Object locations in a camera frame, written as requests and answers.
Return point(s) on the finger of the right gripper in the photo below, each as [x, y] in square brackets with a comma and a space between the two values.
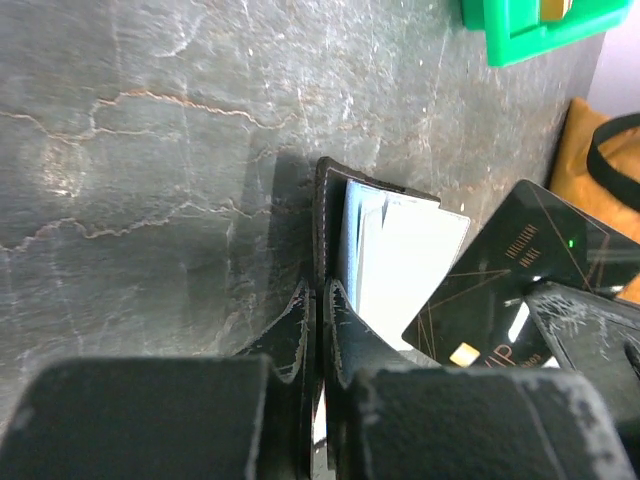
[595, 336]

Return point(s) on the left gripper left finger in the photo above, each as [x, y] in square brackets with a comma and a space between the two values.
[281, 445]

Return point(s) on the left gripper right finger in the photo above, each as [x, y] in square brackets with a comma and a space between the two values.
[349, 346]

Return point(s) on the black leather card holder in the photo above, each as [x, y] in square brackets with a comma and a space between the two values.
[390, 246]

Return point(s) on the green plastic bin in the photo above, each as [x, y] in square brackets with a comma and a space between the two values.
[514, 33]

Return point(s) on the stack of white cards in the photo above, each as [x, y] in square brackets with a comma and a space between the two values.
[554, 10]

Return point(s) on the mustard canvas tote bag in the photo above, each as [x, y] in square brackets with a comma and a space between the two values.
[597, 166]

